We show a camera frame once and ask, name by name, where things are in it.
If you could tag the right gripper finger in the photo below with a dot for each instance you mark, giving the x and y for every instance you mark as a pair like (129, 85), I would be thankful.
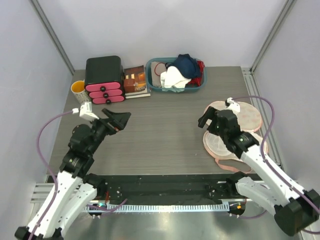
(210, 113)
(203, 120)

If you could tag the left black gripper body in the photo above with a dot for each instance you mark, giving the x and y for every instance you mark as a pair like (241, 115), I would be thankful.
(101, 128)

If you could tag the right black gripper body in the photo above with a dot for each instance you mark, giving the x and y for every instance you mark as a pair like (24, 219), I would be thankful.
(213, 127)

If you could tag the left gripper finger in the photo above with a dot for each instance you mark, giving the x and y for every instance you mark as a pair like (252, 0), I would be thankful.
(120, 120)
(112, 117)

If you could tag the pink mesh laundry bag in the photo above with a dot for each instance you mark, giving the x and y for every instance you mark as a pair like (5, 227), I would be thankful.
(250, 120)

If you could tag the navy blue bra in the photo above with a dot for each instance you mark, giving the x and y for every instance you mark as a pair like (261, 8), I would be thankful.
(187, 66)

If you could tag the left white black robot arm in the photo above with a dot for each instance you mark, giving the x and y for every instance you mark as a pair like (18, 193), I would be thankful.
(73, 187)

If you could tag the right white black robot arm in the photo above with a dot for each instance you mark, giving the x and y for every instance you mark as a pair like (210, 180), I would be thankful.
(292, 207)

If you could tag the black pink drawer organizer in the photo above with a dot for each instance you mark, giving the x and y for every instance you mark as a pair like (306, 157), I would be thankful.
(104, 79)

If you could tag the red garment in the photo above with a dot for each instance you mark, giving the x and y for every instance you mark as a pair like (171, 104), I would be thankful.
(196, 80)

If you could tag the yellow inside patterned mug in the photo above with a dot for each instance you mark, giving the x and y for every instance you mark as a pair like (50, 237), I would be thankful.
(79, 91)

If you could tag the stack of books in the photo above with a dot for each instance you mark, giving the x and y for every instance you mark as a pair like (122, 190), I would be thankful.
(134, 83)

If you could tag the white cloth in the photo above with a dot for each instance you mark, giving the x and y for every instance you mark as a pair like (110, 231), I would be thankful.
(173, 80)

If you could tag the grey cloth with red loop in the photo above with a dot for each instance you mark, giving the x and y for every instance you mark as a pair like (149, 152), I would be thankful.
(159, 74)

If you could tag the teal plastic basket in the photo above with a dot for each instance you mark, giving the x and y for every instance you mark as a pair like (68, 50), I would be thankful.
(170, 59)

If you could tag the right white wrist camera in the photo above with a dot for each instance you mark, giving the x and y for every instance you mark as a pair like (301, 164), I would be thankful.
(232, 105)

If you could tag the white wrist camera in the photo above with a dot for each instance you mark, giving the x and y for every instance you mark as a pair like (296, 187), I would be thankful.
(232, 105)
(85, 112)

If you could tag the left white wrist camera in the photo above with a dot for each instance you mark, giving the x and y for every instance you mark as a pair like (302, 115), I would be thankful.
(85, 112)

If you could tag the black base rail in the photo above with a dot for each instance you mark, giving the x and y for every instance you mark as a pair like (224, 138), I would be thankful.
(166, 190)

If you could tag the white slotted cable duct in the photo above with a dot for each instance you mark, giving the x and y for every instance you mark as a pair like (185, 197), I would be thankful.
(224, 207)

